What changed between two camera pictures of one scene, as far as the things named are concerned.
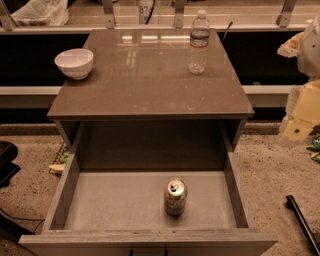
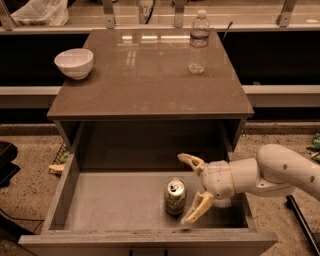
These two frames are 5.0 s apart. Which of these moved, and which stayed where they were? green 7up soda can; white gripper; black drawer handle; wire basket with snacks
Moved: white gripper
Stayed: green 7up soda can; black drawer handle; wire basket with snacks
